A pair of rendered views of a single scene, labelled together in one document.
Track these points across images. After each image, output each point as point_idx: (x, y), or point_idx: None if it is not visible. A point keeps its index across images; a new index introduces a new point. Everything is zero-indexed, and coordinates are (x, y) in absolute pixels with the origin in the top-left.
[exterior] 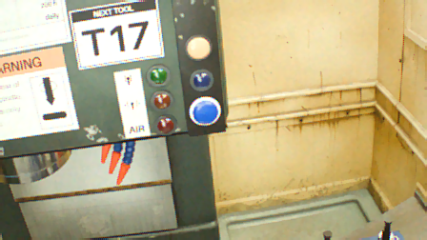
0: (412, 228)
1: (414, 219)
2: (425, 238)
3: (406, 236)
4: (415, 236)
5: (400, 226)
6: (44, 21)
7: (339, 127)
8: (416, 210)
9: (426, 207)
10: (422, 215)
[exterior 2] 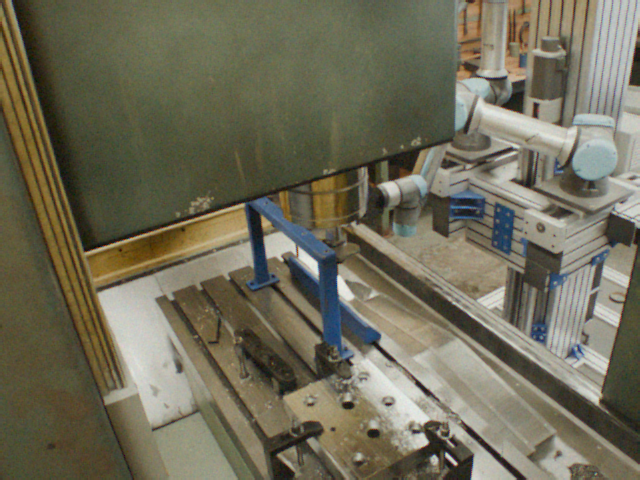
0: (120, 301)
1: (110, 299)
2: (137, 291)
3: (128, 306)
4: (131, 299)
5: (113, 311)
6: None
7: None
8: (101, 297)
9: (105, 285)
10: (109, 292)
